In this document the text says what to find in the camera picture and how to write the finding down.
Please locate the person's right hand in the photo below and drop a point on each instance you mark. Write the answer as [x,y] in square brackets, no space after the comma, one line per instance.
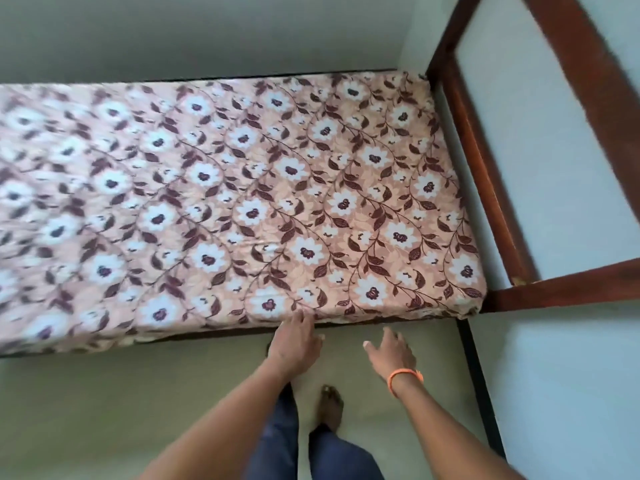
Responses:
[395,357]

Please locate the orange wrist band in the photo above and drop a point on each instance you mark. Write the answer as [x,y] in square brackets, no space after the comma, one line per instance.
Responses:
[402,373]

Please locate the brown wooden bed headboard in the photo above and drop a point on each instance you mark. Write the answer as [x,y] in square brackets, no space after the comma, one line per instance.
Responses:
[565,289]

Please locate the person's dark trousers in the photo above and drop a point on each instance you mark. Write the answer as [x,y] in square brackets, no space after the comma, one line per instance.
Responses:
[280,444]

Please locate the person's right forearm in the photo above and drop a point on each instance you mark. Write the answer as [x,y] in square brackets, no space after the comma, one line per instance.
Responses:
[450,439]

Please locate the person's left hand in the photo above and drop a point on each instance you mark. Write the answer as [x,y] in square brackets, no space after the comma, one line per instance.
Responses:
[297,344]

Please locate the person's left forearm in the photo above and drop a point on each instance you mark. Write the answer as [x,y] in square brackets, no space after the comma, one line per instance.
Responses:
[215,434]

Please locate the peach floral sheet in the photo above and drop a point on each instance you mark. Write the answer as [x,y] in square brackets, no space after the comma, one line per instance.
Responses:
[250,194]

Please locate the person's bare foot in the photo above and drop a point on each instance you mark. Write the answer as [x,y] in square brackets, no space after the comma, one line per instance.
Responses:
[330,407]

